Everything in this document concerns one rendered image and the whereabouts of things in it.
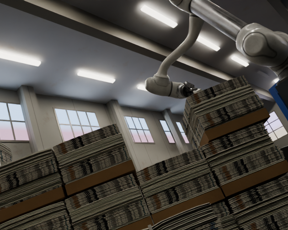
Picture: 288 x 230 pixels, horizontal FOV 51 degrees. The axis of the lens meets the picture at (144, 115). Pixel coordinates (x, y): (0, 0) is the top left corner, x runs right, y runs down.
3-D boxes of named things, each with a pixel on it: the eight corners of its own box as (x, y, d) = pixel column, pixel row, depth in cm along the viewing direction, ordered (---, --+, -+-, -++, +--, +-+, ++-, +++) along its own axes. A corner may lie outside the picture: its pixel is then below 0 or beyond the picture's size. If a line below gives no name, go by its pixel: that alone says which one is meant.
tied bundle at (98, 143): (136, 170, 122) (117, 120, 131) (66, 197, 119) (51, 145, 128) (141, 186, 157) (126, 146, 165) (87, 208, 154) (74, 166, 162)
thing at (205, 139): (270, 116, 128) (265, 107, 130) (209, 140, 126) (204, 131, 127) (259, 129, 143) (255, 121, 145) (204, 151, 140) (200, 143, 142)
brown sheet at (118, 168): (136, 168, 122) (131, 159, 124) (66, 195, 119) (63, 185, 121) (141, 185, 157) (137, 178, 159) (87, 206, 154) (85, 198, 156)
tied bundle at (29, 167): (66, 197, 119) (51, 144, 128) (-8, 226, 116) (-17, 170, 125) (88, 208, 154) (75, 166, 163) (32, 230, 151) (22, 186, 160)
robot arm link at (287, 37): (312, 61, 154) (289, 29, 163) (300, 56, 142) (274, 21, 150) (285, 80, 164) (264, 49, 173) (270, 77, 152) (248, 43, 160)
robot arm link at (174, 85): (189, 100, 196) (170, 97, 194) (182, 100, 212) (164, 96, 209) (192, 84, 196) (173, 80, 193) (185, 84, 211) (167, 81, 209)
